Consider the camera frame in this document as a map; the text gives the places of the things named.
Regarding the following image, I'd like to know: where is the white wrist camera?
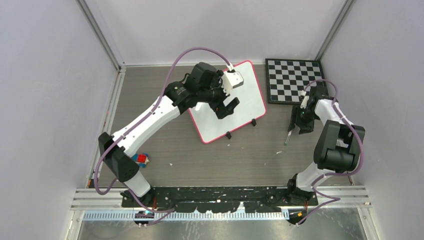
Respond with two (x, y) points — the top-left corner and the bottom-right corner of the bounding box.
(300, 90), (309, 109)
(221, 70), (244, 95)

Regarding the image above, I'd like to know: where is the pink framed whiteboard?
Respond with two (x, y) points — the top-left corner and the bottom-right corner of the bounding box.
(187, 60), (268, 145)

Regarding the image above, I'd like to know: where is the black whiteboard clip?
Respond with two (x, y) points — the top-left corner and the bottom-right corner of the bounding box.
(225, 131), (232, 140)
(251, 118), (257, 127)

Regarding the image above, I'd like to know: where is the blue red toy car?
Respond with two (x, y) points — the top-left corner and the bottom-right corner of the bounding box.
(131, 153), (150, 168)

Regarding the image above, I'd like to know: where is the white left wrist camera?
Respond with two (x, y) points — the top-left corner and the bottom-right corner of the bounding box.
(221, 70), (244, 95)

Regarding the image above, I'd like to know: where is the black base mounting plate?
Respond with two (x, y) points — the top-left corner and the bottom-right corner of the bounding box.
(120, 186), (318, 214)

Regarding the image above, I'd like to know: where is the green whiteboard marker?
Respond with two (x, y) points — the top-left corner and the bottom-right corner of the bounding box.
(284, 130), (293, 146)

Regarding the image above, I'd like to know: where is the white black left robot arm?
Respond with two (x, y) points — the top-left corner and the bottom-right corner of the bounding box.
(98, 62), (244, 207)

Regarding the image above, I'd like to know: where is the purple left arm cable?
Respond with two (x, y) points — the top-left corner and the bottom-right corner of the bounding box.
(93, 46), (236, 226)

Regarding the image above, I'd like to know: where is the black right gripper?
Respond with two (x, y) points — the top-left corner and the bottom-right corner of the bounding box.
(288, 105), (319, 135)

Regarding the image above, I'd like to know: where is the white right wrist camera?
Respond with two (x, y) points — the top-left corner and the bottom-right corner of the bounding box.
(300, 90), (309, 109)

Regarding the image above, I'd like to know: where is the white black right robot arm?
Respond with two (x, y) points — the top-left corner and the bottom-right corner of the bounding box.
(285, 86), (366, 205)

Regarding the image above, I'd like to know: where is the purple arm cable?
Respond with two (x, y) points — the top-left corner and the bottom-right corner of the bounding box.
(93, 46), (236, 226)
(296, 78), (365, 227)

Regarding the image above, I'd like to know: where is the black white chessboard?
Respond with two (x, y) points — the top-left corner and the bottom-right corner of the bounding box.
(265, 58), (325, 105)

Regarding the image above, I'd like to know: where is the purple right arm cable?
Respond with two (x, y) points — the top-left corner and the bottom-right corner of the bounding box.
(296, 78), (365, 227)

